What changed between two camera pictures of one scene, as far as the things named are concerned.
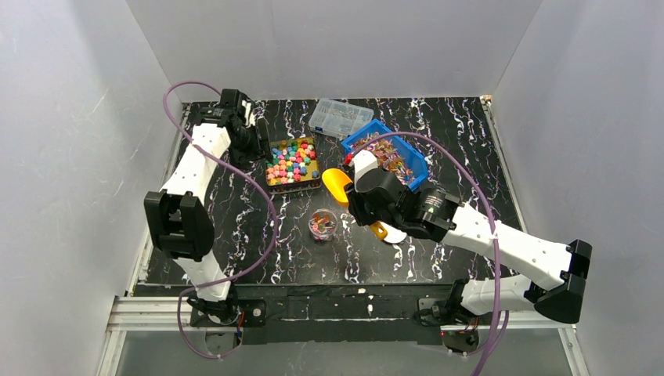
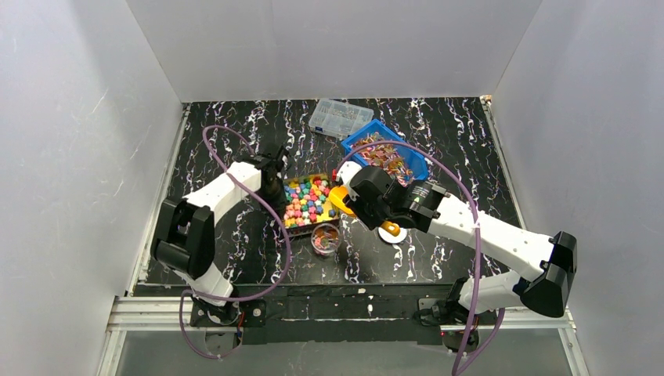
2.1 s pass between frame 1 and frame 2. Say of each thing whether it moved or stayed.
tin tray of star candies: moved
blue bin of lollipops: stayed
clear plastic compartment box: stayed
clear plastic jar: moved
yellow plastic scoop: moved
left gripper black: moved
